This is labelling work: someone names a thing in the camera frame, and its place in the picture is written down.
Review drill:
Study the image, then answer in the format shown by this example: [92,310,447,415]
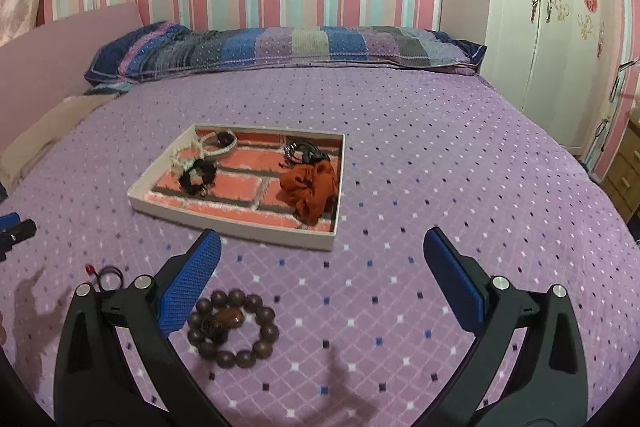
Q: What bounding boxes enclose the black hair tie red beads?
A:
[85,265,124,291]

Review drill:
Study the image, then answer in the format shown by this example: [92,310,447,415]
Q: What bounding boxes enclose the brown stone pendant black cord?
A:
[200,305,246,344]

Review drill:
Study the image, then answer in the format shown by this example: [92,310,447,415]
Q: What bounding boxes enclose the brown wooden bead bracelet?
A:
[186,288,281,370]

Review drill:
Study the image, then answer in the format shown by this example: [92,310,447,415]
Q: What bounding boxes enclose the pink padded headboard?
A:
[0,3,142,148]

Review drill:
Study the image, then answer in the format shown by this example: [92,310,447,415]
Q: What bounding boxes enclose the purple diamond pattern bedspread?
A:
[1,68,639,426]

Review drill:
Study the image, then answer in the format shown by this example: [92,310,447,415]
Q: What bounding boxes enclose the black fabric scrunchie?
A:
[178,159,217,196]

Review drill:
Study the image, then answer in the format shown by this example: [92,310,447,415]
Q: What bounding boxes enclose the wooden bedside drawer cabinet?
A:
[601,108,640,223]

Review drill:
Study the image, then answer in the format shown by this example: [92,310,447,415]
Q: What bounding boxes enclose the white headband with dark pompom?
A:
[200,130,238,159]

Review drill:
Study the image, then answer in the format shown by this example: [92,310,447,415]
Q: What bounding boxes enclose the striped patchwork long pillow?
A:
[85,22,487,87]

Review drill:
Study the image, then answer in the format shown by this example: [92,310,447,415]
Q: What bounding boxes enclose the white shallow tray box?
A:
[127,124,345,251]

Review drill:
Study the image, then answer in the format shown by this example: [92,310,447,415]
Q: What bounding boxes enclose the orange fabric scrunchie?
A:
[280,160,338,227]

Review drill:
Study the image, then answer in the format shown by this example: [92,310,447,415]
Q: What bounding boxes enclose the white decorated wardrobe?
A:
[482,0,612,155]

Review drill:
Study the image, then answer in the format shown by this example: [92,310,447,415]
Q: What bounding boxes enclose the white shell bracelet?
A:
[170,136,212,178]

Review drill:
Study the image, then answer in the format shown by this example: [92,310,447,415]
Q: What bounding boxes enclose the black cord hair ties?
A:
[280,135,331,170]

